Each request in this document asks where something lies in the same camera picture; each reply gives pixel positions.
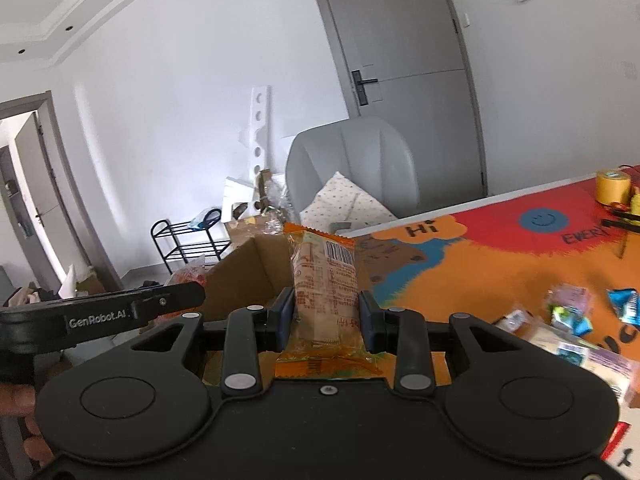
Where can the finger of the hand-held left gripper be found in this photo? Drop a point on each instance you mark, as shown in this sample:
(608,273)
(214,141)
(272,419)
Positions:
(172,297)

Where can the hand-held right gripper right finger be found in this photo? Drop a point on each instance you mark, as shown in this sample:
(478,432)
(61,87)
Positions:
(366,321)

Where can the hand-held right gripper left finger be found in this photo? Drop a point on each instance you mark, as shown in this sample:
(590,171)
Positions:
(287,320)

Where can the orange snack packet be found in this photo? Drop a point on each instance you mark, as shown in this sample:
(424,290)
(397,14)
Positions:
(325,285)

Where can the brown cardboard box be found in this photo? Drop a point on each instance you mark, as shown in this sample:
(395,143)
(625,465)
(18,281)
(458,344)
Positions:
(240,280)

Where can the green and blue snack packet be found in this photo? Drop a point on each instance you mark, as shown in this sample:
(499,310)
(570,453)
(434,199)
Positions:
(570,321)

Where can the person's left hand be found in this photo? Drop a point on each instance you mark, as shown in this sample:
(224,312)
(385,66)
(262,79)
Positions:
(17,400)

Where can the red plastic bag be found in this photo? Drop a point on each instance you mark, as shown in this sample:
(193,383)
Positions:
(189,272)

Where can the blue item on rack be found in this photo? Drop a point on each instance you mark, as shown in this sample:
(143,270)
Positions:
(205,219)

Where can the colourful printed table mat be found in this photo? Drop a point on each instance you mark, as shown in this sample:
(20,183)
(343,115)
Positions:
(475,280)

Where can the white dotted cushion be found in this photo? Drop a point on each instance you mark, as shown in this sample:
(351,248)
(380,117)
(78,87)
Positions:
(340,205)

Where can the white flat box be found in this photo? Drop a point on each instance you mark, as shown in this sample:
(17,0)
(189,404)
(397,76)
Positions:
(237,197)

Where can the clear wrapped brown items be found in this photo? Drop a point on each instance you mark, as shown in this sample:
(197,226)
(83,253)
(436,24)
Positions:
(272,200)

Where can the small white snack packet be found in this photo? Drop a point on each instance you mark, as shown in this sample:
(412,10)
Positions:
(512,321)

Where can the open grey room door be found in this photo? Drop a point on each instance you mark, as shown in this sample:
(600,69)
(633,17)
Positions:
(37,175)

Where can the grey chair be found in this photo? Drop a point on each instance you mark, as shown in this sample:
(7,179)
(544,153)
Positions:
(350,150)

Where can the white foam board with holes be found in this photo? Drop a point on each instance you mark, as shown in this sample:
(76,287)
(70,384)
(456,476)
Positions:
(259,125)

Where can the purple snack packet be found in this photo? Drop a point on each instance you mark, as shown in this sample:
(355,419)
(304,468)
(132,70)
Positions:
(567,300)

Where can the large pale snack packet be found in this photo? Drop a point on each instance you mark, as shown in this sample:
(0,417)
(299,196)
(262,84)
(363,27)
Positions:
(580,360)

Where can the yellow tape roll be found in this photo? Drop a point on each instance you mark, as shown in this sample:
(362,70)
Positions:
(612,187)

